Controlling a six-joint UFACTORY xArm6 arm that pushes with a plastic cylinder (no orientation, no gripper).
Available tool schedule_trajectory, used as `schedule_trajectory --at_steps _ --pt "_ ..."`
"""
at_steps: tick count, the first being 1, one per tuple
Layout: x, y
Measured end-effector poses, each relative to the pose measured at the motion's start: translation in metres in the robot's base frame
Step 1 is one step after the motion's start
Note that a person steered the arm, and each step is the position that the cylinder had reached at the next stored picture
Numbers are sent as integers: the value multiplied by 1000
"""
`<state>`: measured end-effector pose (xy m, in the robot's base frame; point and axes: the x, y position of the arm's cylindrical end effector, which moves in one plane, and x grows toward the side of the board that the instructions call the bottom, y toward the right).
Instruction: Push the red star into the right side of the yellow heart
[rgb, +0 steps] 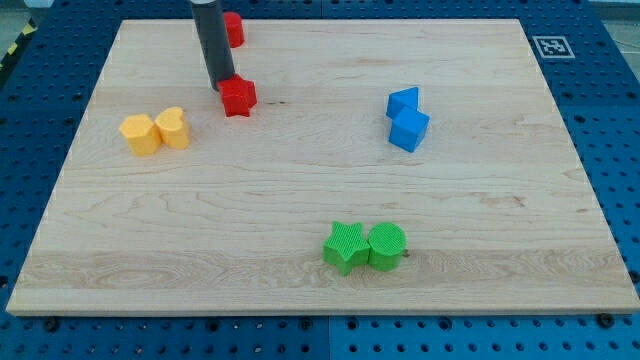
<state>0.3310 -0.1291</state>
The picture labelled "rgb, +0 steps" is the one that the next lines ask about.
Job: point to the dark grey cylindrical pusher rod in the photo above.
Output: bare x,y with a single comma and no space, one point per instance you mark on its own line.
211,29

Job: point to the red star block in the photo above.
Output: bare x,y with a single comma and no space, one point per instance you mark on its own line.
238,96

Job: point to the yellow heart block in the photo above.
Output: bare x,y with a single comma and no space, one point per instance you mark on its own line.
174,128

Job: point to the green star block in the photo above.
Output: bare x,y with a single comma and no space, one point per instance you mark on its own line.
346,247

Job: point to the red cylinder block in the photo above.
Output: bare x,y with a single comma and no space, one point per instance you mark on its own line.
234,29

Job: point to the yellow hexagon block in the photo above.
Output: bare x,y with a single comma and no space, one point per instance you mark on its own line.
141,134

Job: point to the blue triangle block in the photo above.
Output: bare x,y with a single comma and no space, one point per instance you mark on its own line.
400,99

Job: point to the blue cube block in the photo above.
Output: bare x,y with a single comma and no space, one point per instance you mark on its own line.
408,129

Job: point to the light wooden board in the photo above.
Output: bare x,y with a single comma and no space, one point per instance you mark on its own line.
499,214

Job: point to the green cylinder block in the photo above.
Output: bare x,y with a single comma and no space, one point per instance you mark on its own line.
387,244

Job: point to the white fiducial marker tag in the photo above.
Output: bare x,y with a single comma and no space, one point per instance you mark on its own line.
553,47

